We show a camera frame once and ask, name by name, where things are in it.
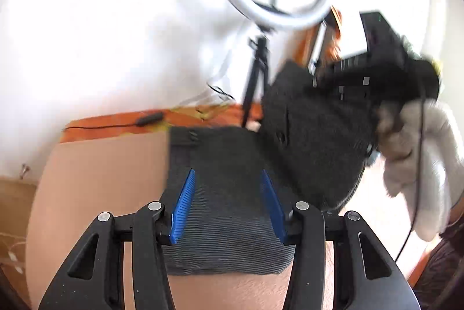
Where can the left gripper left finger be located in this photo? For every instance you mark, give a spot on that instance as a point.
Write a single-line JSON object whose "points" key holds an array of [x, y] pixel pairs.
{"points": [[92, 275]]}

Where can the grey houndstooth pants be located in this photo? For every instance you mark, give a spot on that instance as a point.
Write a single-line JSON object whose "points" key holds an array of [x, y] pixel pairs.
{"points": [[313, 145]]}

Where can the right hand white glove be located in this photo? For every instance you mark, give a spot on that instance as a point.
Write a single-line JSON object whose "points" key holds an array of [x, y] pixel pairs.
{"points": [[423, 151]]}

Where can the orange patterned scarf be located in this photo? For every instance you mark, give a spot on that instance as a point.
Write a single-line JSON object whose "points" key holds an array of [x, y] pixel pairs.
{"points": [[301, 55]]}

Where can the black mini tripod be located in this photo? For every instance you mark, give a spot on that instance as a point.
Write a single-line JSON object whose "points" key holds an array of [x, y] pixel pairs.
{"points": [[259, 67]]}

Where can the orange floral bed sheet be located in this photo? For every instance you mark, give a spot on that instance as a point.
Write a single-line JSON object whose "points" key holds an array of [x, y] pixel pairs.
{"points": [[122, 124]]}

